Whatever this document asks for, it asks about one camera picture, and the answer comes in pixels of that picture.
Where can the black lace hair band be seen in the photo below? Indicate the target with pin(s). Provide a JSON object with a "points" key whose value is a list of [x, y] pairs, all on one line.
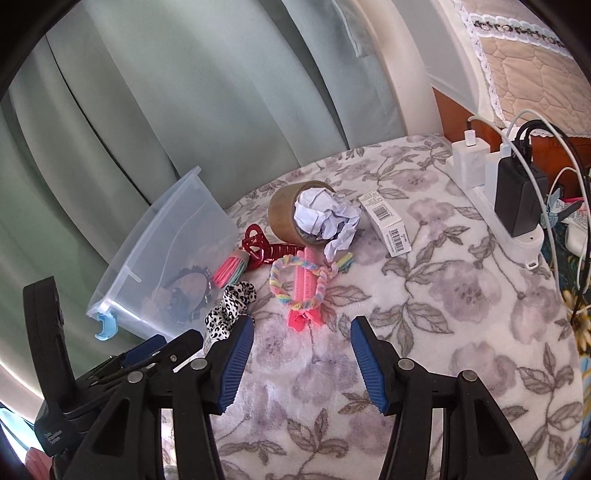
{"points": [[178, 275]]}

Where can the white paper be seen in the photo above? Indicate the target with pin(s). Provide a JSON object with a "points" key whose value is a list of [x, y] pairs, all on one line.
{"points": [[323, 212]]}

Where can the clear plastic container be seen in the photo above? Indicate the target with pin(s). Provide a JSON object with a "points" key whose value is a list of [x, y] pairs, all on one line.
{"points": [[184, 221]]}

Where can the leopard print scrunchie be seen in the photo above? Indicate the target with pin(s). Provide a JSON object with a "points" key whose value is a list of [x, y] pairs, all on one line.
{"points": [[231, 304]]}

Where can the dark floral cloth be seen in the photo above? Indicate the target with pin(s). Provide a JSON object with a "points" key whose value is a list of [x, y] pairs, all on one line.
{"points": [[565, 277]]}

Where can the red hair claw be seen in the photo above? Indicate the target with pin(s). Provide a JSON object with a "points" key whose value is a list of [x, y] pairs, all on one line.
{"points": [[254, 244]]}

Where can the brown wooden headboard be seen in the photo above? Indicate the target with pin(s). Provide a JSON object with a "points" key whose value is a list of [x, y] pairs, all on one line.
{"points": [[455, 115]]}

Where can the brown tape roll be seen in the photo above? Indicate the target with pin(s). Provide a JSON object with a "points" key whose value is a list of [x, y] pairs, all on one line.
{"points": [[281, 217]]}

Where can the large white charger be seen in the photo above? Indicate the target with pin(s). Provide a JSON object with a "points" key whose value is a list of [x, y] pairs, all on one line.
{"points": [[468, 161]]}

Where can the white cloth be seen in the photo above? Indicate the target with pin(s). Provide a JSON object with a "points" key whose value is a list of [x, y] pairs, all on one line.
{"points": [[452, 50]]}

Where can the small white box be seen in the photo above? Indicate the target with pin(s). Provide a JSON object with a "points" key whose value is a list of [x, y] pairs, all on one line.
{"points": [[383, 221]]}

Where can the pale green curtain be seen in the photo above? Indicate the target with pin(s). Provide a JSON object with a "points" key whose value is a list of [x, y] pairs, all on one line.
{"points": [[138, 92]]}

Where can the grey floral blanket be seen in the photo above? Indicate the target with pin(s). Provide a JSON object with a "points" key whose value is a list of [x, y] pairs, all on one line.
{"points": [[415, 323]]}

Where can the white power strip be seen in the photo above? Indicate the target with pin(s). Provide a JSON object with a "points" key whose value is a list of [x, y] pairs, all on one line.
{"points": [[521, 249]]}

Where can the small white charger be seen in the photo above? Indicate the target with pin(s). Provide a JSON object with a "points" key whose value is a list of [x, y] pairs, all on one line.
{"points": [[494, 166]]}

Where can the pale blue cloth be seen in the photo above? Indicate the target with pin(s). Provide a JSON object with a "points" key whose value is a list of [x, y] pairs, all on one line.
{"points": [[358, 32]]}

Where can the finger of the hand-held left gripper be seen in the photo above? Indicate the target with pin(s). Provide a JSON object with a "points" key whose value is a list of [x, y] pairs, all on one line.
{"points": [[148, 345], [184, 344]]}

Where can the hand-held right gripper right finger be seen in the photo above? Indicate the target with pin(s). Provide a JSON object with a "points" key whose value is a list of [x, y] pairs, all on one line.
{"points": [[369, 364]]}

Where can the black charger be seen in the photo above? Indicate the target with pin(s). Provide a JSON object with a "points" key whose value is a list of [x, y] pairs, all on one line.
{"points": [[517, 194]]}

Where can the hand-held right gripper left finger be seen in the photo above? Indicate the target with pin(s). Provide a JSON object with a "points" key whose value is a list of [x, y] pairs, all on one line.
{"points": [[236, 364]]}

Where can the beige quilted bedspread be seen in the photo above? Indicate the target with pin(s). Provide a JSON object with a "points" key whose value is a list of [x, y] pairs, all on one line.
{"points": [[526, 74]]}

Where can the pink hair clip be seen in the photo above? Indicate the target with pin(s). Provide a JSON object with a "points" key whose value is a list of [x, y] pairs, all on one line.
{"points": [[304, 318]]}

